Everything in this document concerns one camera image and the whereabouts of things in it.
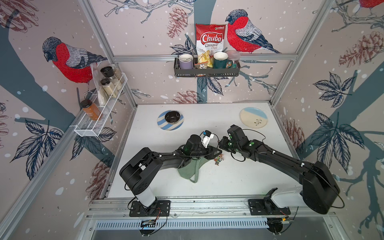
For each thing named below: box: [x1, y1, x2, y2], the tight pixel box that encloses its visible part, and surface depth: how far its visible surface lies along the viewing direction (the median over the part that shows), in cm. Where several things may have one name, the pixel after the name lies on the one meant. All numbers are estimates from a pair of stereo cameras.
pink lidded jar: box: [227, 50, 241, 69], surface depth 87 cm
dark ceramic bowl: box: [164, 110, 181, 125], surface depth 109 cm
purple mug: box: [179, 53, 194, 70], surface depth 84 cm
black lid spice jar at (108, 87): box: [100, 78, 117, 98], surface depth 78 cm
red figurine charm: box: [214, 154, 224, 166], surface depth 90 cm
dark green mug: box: [213, 51, 233, 69], surface depth 85 cm
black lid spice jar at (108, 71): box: [100, 66, 123, 91], surface depth 81 cm
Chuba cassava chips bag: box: [195, 23, 227, 57], surface depth 81 cm
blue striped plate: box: [157, 110, 185, 131], surface depth 109 cm
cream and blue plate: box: [239, 107, 268, 129], surface depth 113 cm
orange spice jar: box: [80, 99, 103, 121], surface depth 68 cm
